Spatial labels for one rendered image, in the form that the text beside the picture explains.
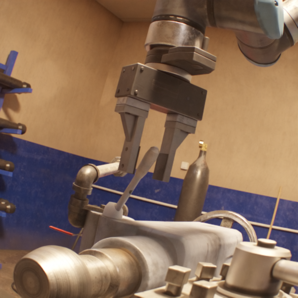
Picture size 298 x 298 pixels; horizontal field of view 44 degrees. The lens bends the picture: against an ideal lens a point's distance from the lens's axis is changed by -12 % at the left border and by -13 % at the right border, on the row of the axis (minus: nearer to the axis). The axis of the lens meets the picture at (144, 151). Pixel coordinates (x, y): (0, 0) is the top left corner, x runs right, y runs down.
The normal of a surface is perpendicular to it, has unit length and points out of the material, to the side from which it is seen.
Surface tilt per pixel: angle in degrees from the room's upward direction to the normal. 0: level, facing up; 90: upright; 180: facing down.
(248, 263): 90
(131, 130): 90
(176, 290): 90
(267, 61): 154
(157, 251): 39
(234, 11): 131
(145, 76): 90
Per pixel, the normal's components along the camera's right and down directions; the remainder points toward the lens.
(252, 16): -0.40, 0.53
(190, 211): -0.02, -0.07
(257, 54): -0.13, 0.99
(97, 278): 0.89, -0.17
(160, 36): -0.47, -0.17
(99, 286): 0.85, 0.22
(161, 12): -0.69, -0.21
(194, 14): 0.46, 0.04
